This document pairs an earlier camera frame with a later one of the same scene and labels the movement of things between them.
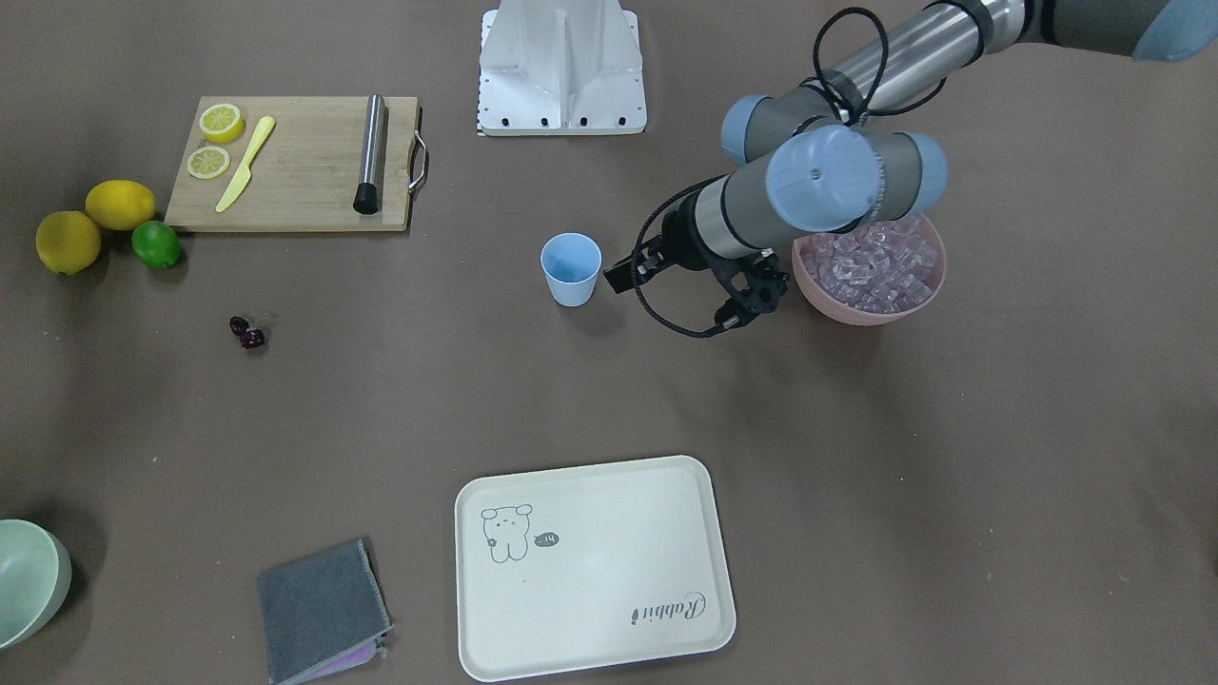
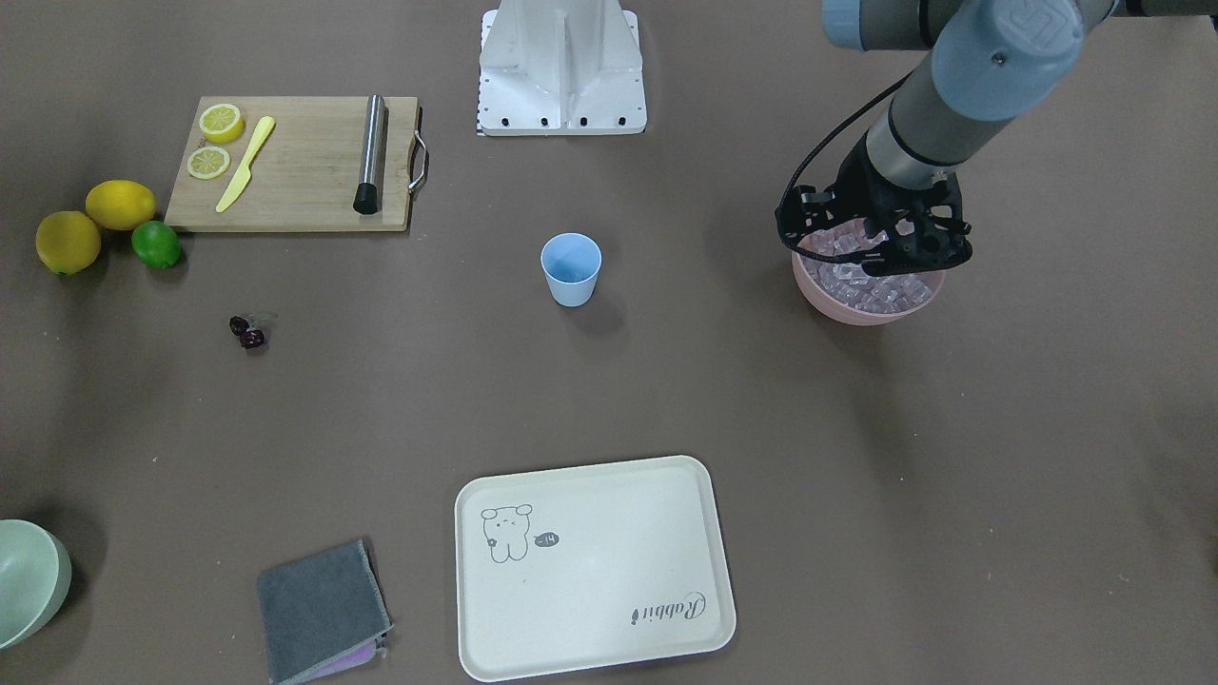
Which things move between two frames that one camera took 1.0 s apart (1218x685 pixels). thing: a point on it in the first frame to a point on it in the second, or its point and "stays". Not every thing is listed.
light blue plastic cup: x=571 y=262 stays
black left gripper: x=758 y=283 to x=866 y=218
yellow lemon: x=121 y=205 stays
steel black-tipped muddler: x=367 y=199 stays
